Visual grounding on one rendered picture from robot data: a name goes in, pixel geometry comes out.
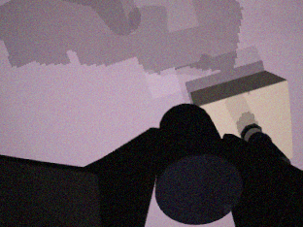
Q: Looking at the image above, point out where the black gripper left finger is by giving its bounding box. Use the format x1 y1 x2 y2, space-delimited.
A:
0 126 160 227

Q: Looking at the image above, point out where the beige rectangular block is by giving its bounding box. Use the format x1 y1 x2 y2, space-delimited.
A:
190 71 294 159

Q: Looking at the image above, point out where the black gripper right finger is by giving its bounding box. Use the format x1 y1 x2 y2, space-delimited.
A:
222 133 303 227

